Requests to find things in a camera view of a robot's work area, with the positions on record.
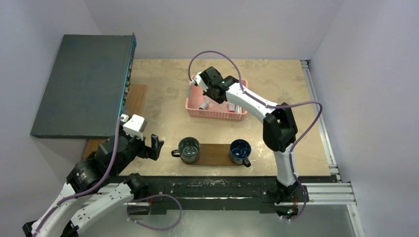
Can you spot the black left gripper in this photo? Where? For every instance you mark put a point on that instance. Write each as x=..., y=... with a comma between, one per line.
x=153, y=151

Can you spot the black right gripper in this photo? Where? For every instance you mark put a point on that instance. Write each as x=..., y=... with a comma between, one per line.
x=207, y=83

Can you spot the pink perforated plastic basket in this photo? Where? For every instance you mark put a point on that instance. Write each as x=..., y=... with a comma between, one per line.
x=194, y=99

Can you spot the dark green grey mug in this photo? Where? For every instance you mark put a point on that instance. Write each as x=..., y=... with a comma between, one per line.
x=188, y=150

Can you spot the oval dark wooden tray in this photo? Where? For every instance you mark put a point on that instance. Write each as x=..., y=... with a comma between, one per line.
x=214, y=155

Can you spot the navy blue mug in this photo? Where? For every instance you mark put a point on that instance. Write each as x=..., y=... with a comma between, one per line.
x=239, y=152

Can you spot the clear crystal toothbrush holder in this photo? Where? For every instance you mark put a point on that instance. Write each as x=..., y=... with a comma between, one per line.
x=216, y=107

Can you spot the white grey toothpaste tube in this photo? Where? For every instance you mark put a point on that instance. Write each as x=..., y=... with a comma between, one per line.
x=204, y=105

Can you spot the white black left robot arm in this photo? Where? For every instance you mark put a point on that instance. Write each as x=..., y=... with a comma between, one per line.
x=68, y=216

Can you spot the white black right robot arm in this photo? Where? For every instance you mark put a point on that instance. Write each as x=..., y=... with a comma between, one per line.
x=279, y=126

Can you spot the white red toothpaste tube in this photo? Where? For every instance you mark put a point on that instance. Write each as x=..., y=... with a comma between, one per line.
x=231, y=107

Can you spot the light wooden base board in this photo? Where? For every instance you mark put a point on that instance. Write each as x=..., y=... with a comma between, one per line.
x=134, y=105

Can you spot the dark grey shelf board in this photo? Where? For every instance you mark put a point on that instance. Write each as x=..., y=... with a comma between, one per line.
x=87, y=88

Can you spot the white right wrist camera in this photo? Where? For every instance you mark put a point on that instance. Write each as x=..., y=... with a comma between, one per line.
x=198, y=81

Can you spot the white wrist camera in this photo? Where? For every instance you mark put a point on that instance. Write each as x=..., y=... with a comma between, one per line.
x=198, y=81
x=134, y=125

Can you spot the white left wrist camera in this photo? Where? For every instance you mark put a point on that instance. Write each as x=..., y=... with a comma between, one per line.
x=134, y=125

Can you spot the aluminium frame rail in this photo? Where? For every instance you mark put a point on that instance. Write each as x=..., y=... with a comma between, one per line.
x=328, y=190

